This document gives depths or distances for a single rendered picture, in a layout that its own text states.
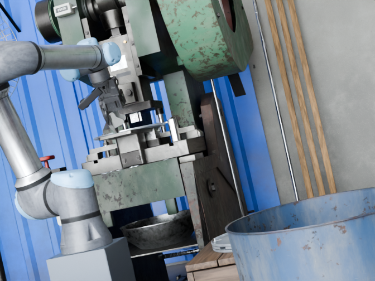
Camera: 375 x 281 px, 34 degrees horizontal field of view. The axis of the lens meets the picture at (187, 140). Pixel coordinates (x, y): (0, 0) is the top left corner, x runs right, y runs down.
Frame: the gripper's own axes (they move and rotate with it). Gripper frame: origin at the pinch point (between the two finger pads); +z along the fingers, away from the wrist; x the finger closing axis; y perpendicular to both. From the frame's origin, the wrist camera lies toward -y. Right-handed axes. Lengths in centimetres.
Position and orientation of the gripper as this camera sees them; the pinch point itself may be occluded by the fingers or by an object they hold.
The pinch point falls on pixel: (114, 130)
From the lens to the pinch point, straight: 231.4
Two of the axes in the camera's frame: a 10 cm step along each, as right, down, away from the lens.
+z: 2.9, 8.7, 4.0
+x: 0.9, -4.4, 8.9
